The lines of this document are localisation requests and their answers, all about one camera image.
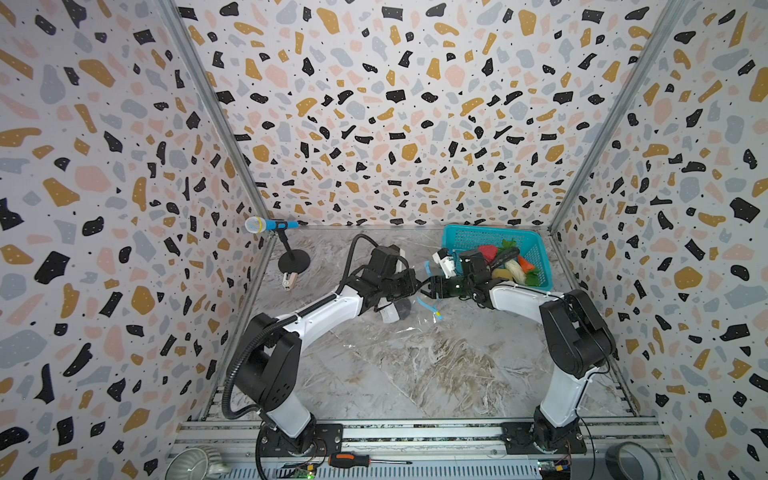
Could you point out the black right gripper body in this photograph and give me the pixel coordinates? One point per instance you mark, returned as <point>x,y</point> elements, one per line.
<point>458,283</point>

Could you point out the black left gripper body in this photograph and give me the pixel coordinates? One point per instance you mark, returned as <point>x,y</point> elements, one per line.
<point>398,286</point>

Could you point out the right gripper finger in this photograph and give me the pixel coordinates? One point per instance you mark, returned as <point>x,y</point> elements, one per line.
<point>433,282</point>
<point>433,294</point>

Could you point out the clear zip top bag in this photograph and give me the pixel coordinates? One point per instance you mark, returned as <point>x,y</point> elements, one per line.
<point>443,360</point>

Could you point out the dark avocado toy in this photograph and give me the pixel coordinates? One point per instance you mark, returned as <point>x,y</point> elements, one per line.
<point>403,308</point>

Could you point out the dark eggplant toy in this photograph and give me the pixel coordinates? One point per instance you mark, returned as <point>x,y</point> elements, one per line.
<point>503,257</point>

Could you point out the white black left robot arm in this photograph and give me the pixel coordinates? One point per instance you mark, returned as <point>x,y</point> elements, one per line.
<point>261,376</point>

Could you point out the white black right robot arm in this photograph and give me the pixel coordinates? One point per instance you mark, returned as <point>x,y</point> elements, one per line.
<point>577,337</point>

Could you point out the white radish toy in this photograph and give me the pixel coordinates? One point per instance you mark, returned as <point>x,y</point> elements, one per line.
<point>517,273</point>

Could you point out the orange carrot toy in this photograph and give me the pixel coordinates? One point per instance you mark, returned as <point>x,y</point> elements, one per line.
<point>525,265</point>

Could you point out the green lettuce toy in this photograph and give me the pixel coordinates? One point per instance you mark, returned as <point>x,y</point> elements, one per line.
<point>532,279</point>

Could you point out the teal plastic basket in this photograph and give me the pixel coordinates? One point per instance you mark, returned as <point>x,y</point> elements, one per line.
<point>459,238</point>

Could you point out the black microphone stand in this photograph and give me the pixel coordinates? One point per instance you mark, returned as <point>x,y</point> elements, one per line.
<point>292,260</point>

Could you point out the pink white small device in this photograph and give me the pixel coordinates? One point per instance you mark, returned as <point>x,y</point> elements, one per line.
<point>289,280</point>

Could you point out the blue microphone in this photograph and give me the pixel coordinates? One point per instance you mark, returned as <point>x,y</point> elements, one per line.
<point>257,225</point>

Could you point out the grey tape roll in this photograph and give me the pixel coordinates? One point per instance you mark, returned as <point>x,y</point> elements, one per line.
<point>631,461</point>

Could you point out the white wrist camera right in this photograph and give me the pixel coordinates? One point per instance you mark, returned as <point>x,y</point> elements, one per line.
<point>445,260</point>

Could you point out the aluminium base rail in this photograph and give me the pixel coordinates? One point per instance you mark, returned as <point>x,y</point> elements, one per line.
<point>439,449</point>

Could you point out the orange handle screwdriver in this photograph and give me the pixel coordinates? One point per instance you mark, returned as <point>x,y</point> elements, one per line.
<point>348,460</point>

